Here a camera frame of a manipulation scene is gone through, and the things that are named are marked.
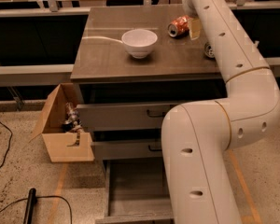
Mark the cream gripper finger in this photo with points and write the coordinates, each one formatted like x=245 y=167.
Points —
x=194 y=28

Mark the red coke can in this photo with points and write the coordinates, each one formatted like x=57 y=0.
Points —
x=178 y=27

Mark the green soda can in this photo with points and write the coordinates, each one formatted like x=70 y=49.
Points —
x=208 y=50

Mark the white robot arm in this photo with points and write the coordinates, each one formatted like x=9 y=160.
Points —
x=194 y=135

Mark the grey drawer cabinet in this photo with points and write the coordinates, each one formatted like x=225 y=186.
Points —
x=128 y=74

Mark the grey top drawer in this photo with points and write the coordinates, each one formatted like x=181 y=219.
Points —
x=124 y=116

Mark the grey drawer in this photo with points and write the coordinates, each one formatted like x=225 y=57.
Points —
x=136 y=193
x=126 y=149
x=124 y=116

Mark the grey middle drawer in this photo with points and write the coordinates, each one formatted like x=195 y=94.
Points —
x=126 y=149

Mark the grey bottom drawer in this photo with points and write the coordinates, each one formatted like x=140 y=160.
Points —
x=136 y=193

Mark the white ceramic bowl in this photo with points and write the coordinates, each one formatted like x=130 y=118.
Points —
x=139 y=43

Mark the small clear pump bottle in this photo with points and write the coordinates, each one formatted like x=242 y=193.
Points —
x=256 y=43

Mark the crumpled wrappers in box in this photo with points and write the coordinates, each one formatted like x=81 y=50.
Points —
x=72 y=122

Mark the cardboard box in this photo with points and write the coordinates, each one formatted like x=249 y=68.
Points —
x=62 y=146

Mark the black cylindrical plug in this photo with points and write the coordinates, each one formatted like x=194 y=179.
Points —
x=29 y=210

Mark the metal railing frame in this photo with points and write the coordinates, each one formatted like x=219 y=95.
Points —
x=34 y=73

